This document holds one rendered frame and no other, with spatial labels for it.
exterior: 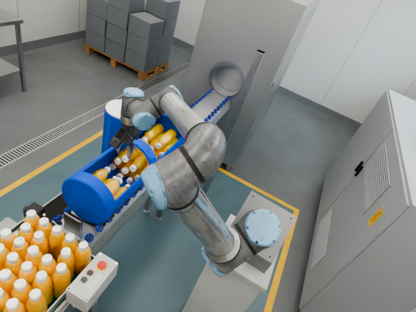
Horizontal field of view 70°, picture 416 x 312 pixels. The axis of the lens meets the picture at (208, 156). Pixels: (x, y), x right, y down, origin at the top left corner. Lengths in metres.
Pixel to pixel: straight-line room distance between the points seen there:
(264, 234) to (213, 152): 0.57
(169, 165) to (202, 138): 0.11
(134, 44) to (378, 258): 4.27
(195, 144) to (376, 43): 5.51
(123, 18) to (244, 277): 4.31
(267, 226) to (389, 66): 5.21
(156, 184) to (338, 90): 5.72
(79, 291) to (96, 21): 4.63
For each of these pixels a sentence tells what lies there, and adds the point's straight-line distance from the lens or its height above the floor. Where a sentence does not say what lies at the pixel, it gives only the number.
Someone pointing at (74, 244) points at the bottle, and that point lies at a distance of 1.52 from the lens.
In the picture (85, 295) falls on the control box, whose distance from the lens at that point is 1.37.
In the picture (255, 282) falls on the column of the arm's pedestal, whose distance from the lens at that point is 1.55.
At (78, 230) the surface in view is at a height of 0.98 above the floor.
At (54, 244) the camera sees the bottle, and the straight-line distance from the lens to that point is 1.57.
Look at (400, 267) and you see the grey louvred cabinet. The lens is 2.36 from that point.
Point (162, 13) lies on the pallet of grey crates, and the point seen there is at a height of 1.00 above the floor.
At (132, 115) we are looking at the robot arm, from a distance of 1.30.
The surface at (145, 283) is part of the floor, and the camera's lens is 2.64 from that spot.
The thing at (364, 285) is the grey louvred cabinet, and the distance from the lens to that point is 2.51.
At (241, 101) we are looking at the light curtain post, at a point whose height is 1.29.
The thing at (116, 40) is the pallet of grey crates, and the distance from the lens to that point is 5.30.
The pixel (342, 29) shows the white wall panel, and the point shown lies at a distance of 6.07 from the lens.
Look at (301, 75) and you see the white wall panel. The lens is 6.29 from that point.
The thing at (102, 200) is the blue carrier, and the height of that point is 1.18.
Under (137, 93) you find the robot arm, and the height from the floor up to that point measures 1.67.
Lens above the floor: 2.34
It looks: 37 degrees down
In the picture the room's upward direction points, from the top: 20 degrees clockwise
